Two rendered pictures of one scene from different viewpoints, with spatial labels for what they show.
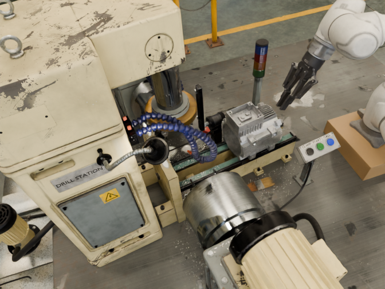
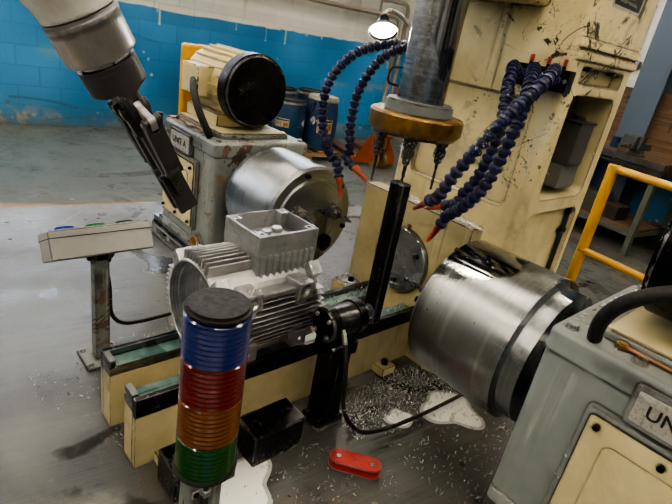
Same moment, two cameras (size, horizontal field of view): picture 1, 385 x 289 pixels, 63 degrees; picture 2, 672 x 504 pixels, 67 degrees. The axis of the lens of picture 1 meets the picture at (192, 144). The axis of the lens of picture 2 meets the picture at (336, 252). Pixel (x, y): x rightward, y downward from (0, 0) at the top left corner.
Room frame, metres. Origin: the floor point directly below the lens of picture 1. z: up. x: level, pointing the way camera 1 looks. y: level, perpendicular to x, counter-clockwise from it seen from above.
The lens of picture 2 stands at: (1.66, -0.46, 1.45)
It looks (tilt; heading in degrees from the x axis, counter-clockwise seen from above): 23 degrees down; 155
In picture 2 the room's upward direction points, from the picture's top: 10 degrees clockwise
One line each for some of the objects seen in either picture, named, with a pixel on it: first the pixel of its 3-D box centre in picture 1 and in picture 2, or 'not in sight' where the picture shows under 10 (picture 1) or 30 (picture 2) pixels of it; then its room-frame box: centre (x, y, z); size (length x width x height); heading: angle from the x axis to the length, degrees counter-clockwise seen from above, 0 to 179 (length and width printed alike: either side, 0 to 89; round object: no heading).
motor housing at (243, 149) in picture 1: (251, 131); (244, 295); (0.90, -0.26, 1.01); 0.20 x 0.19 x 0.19; 112
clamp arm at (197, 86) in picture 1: (200, 109); (384, 254); (0.97, -0.05, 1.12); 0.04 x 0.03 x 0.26; 111
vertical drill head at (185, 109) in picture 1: (166, 84); (429, 58); (0.78, 0.06, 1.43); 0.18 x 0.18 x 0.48
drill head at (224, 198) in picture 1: (231, 225); (275, 198); (0.46, -0.10, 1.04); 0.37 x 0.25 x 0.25; 21
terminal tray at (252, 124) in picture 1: (244, 119); (270, 241); (0.89, -0.23, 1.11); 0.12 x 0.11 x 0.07; 112
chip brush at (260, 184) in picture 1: (252, 186); not in sight; (0.74, -0.26, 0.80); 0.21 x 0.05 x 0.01; 102
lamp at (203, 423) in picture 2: (259, 63); (209, 410); (1.26, -0.38, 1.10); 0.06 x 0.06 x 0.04
